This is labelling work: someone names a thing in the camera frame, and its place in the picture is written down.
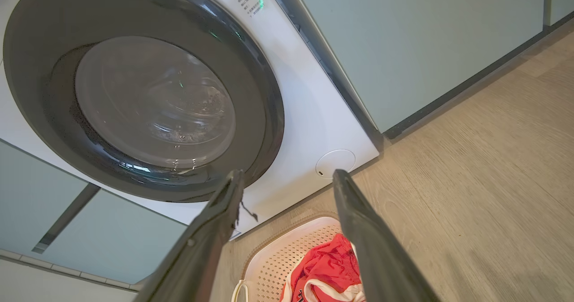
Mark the white front-load washing machine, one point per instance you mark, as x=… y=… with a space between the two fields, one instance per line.
x=305 y=91

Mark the black cabinet plinth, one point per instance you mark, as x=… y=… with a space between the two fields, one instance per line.
x=448 y=95

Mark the wide pale green cabinet door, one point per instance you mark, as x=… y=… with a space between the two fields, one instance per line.
x=426 y=37

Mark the white perforated laundry basket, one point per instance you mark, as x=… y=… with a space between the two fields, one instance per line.
x=278 y=261

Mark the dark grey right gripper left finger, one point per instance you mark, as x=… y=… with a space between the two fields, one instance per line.
x=197 y=252

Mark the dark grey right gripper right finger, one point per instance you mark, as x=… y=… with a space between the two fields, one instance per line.
x=376 y=257

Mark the dark round washing machine door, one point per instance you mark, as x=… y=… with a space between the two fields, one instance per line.
x=148 y=100

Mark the red and white garment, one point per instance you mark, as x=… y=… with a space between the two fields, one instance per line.
x=327 y=266

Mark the tall pale green cabinet door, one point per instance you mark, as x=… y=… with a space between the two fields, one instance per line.
x=116 y=234

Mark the round white filter cover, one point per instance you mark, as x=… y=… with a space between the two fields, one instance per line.
x=335 y=163

